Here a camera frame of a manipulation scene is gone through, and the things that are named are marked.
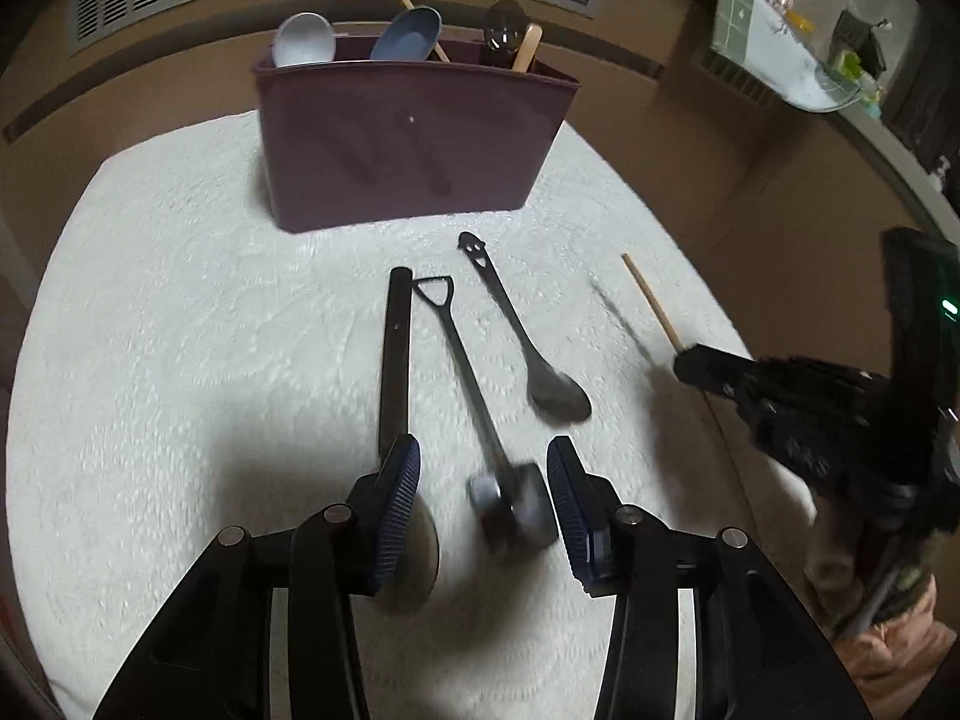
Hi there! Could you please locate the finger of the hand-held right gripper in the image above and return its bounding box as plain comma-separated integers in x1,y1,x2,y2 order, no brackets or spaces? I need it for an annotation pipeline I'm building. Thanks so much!
673,343,762,400

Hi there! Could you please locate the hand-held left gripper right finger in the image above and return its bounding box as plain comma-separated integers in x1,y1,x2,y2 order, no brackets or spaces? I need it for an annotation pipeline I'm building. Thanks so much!
546,435,875,720

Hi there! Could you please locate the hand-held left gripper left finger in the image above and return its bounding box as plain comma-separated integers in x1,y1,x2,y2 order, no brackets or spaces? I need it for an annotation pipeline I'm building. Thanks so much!
94,433,422,720

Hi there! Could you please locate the metal spoon with shovel handle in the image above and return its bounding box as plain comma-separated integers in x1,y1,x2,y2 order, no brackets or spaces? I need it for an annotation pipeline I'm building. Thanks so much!
411,276,560,552

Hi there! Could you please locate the black flat-handled spoon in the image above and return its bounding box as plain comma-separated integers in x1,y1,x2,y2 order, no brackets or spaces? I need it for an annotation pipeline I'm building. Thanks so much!
377,267,440,608

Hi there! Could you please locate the purple plastic utensil holder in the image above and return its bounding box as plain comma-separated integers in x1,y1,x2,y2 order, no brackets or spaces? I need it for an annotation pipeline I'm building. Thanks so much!
251,36,582,235

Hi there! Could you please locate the blue spoon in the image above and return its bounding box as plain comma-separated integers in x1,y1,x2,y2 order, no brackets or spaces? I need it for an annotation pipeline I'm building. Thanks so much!
370,6,443,61

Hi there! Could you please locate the metal spoon with face cutout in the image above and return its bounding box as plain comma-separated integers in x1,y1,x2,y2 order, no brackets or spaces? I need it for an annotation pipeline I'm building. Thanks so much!
458,232,593,422

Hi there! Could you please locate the white lace tablecloth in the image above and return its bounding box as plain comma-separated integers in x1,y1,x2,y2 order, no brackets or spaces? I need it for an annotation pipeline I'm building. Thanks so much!
6,109,826,720

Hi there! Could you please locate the small grey vent grille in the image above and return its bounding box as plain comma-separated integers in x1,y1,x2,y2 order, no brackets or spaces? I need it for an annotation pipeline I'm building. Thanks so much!
705,52,777,104

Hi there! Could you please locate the glass shelf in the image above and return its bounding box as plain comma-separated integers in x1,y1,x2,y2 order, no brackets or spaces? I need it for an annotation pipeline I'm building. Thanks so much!
709,0,886,115

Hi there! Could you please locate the black box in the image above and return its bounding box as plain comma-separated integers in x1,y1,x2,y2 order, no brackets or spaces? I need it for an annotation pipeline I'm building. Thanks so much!
831,9,886,80

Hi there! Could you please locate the pale grey spoon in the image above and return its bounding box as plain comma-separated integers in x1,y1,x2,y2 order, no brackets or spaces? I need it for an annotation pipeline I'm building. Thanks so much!
271,12,337,68

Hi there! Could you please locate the flat wooden utensil handle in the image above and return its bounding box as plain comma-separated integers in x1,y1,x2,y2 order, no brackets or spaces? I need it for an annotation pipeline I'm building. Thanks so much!
512,22,543,74

